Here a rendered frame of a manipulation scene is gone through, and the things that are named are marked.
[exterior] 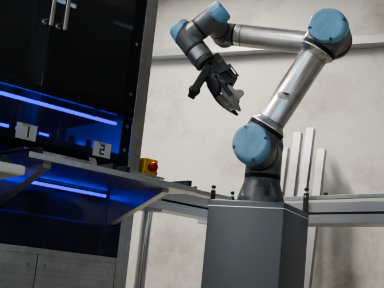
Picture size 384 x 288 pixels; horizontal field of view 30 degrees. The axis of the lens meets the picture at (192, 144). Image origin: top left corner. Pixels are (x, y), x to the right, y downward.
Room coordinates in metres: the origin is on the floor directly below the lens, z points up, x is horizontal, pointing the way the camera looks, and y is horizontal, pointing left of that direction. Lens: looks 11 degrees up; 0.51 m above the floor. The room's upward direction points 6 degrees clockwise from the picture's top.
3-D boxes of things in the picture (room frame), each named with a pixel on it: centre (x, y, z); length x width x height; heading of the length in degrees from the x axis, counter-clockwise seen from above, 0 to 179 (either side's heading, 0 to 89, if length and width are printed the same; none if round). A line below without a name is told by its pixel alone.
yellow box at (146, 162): (3.02, 0.18, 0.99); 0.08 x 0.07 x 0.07; 40
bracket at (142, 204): (2.76, 0.19, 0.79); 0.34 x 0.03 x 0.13; 40
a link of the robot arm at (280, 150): (2.27, -0.23, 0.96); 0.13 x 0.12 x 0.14; 161
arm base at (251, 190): (2.28, -0.24, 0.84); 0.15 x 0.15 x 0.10
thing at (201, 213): (3.31, 0.06, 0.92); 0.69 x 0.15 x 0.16; 130
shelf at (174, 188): (2.61, 0.39, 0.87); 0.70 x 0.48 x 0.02; 130
